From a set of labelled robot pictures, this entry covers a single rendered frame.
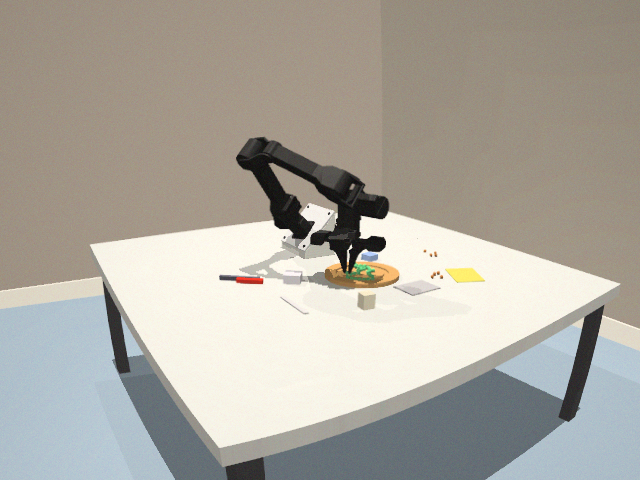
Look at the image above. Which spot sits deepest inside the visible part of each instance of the light blue block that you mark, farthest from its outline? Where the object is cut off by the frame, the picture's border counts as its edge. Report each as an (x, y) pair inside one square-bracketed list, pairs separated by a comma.
[(369, 256)]

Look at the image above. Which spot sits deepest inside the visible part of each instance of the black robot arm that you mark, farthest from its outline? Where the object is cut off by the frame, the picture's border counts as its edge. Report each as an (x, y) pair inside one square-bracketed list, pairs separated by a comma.
[(334, 183)]

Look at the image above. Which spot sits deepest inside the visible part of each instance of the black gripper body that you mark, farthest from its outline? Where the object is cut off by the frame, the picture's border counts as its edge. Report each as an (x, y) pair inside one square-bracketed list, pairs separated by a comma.
[(372, 244)]

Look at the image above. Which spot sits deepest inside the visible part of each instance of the orange round board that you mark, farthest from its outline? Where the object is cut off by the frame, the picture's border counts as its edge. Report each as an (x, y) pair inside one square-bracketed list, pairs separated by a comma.
[(384, 275)]

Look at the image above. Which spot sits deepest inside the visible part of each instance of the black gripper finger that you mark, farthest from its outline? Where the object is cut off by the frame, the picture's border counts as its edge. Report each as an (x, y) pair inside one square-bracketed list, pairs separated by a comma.
[(353, 257), (342, 255)]

